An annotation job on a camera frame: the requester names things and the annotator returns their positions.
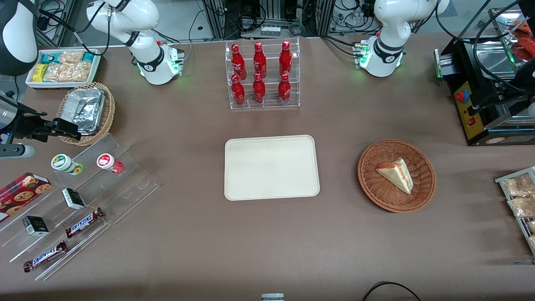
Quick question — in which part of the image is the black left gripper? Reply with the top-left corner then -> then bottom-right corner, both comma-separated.
467,86 -> 531,119

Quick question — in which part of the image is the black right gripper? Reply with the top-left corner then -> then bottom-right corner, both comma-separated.
14,110 -> 82,142

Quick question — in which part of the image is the red capped gum bottle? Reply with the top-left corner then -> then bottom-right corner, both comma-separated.
97,153 -> 124,174

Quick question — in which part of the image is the beige plastic tray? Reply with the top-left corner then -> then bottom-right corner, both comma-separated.
224,135 -> 321,201

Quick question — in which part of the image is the oval light wicker basket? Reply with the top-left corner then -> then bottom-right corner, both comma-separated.
57,82 -> 116,146

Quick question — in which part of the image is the white plastic snack bin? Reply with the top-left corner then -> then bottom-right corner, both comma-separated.
25,49 -> 102,90

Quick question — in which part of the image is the black machine with yellow panel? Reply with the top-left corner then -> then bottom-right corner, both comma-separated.
434,0 -> 535,147

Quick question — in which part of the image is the clear cracker bag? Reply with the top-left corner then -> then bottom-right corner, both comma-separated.
59,51 -> 84,64
67,62 -> 93,82
43,63 -> 70,82

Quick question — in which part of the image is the small black box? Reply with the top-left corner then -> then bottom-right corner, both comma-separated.
22,216 -> 50,237
62,188 -> 86,210

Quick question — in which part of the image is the clear acrylic stepped stand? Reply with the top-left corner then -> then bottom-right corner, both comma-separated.
0,133 -> 160,281

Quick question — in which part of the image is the red cookie box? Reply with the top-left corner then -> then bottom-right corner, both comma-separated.
0,172 -> 52,223

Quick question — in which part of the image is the brown Snickers bar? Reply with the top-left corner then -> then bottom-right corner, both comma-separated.
23,241 -> 68,273
65,207 -> 105,239

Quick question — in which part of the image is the wrapped triangle sandwich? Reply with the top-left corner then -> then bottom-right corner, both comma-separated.
375,158 -> 414,195

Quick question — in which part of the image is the round brown wicker basket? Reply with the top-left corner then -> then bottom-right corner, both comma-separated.
357,139 -> 436,214

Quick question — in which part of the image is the red cola bottle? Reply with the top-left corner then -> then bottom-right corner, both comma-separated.
253,42 -> 267,79
252,72 -> 266,105
231,43 -> 247,81
231,74 -> 246,107
279,41 -> 293,77
278,73 -> 291,105

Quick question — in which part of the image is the clear acrylic bottle rack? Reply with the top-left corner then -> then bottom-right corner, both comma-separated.
225,37 -> 301,110

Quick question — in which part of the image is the grey wire rack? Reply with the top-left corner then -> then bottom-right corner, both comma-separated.
495,166 -> 535,256

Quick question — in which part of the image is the black table cable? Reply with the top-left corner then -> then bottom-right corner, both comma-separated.
362,281 -> 423,301

